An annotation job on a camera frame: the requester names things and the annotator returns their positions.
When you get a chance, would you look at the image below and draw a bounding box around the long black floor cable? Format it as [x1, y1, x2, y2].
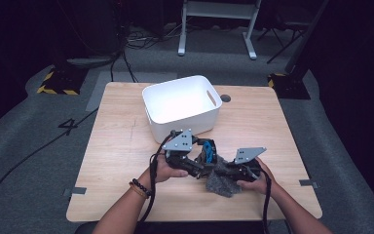
[0, 108, 99, 228]

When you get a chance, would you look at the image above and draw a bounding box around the person's right hand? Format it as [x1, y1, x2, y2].
[236, 157, 276, 197]

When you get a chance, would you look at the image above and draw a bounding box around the black yellow striped base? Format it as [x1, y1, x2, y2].
[35, 65, 89, 97]
[267, 72, 312, 100]

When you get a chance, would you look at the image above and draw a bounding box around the person's left hand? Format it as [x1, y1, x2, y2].
[146, 153, 190, 187]

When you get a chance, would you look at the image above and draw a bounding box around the black bead bracelet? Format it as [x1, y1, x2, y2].
[131, 177, 153, 198]

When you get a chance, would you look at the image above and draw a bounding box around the bundle of floor cables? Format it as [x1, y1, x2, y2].
[124, 24, 183, 51]

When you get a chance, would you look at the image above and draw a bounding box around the dark slanted pole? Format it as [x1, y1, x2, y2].
[283, 0, 331, 76]

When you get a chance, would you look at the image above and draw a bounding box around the white plastic bin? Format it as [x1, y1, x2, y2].
[141, 74, 224, 145]

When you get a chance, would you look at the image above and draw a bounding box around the grey fuzzy cloth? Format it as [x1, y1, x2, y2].
[194, 153, 243, 199]

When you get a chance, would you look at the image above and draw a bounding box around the grey round stand base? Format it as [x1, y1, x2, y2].
[65, 55, 119, 68]

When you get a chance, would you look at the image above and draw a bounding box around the orange cord bracelet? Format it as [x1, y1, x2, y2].
[128, 181, 149, 200]

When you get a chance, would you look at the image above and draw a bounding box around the blue toy car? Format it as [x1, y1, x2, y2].
[202, 138, 218, 166]

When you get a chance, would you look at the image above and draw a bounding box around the grey tape piece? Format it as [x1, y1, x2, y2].
[62, 186, 88, 198]
[298, 178, 319, 189]

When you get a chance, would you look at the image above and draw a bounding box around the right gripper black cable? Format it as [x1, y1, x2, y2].
[254, 161, 273, 234]

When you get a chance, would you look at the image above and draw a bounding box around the black folding tripod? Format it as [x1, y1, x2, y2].
[256, 20, 310, 65]

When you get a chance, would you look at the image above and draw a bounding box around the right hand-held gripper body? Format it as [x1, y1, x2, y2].
[229, 146, 268, 183]

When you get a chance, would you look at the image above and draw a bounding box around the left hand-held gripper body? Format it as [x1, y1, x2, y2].
[162, 128, 206, 178]

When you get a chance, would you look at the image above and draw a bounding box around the white metal stand frame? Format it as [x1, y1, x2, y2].
[177, 0, 263, 61]

